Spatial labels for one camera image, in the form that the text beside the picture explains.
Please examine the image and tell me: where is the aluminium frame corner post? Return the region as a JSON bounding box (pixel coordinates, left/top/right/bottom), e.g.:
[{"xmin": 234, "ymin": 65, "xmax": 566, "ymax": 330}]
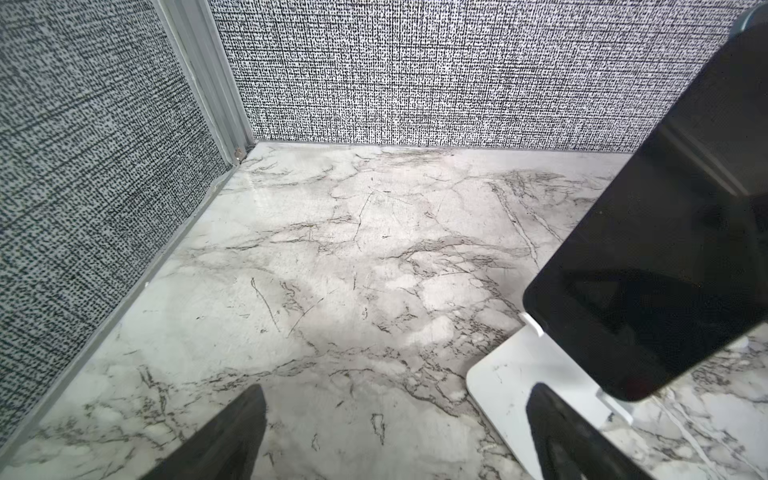
[{"xmin": 154, "ymin": 0, "xmax": 256, "ymax": 166}]

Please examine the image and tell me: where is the white folding phone stand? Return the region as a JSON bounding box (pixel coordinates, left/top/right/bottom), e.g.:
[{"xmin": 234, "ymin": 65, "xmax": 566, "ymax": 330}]
[{"xmin": 466, "ymin": 312, "xmax": 767, "ymax": 479}]

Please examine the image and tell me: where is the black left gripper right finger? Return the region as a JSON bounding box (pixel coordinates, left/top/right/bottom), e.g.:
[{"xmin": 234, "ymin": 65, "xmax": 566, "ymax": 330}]
[{"xmin": 526, "ymin": 383, "xmax": 650, "ymax": 480}]

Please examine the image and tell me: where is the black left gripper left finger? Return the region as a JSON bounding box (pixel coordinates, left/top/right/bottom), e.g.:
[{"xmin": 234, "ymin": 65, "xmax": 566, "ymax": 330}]
[{"xmin": 143, "ymin": 384, "xmax": 267, "ymax": 480}]

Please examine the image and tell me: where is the black phone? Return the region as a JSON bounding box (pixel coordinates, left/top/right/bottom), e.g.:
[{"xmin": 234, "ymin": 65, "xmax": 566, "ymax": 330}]
[{"xmin": 523, "ymin": 6, "xmax": 767, "ymax": 402}]

